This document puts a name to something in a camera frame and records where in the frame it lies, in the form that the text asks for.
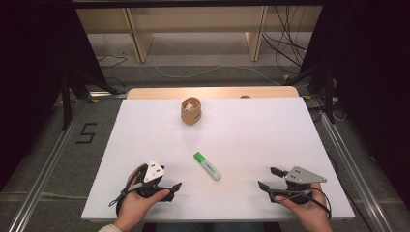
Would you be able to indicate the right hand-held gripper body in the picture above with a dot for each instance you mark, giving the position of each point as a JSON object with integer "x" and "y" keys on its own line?
{"x": 303, "y": 177}

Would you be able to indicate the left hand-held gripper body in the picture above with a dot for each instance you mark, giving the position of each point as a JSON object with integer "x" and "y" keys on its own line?
{"x": 154, "y": 172}

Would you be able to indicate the person's right hand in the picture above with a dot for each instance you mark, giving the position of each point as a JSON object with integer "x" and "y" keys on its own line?
{"x": 311, "y": 212}

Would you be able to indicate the person's left hand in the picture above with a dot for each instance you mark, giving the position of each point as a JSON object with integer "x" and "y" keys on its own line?
{"x": 135, "y": 206}

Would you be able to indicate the green highlighter pen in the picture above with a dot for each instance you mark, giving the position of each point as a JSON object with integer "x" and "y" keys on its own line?
{"x": 207, "y": 166}

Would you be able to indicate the white table sheet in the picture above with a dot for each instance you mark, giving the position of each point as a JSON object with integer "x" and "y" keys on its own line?
{"x": 245, "y": 138}

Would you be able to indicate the brown round cup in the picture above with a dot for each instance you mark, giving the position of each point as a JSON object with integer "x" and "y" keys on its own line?
{"x": 190, "y": 116}

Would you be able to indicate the small white object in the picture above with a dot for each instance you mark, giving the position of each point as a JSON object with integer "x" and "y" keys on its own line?
{"x": 189, "y": 107}

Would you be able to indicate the light wooden table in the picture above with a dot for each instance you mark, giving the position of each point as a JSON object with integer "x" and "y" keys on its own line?
{"x": 212, "y": 92}

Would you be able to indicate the black tripod stand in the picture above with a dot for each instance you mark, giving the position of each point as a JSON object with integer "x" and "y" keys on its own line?
{"x": 69, "y": 93}
{"x": 327, "y": 87}

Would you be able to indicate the black curtain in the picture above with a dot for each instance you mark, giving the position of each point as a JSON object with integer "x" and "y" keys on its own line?
{"x": 35, "y": 80}
{"x": 374, "y": 83}

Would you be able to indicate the aluminium floor rail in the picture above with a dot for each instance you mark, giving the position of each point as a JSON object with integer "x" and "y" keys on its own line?
{"x": 357, "y": 180}
{"x": 38, "y": 183}

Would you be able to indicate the short aluminium rail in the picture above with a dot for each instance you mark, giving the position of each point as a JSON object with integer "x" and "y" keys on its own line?
{"x": 108, "y": 94}

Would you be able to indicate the light wooden desk frame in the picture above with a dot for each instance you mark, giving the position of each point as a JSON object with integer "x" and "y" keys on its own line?
{"x": 199, "y": 19}

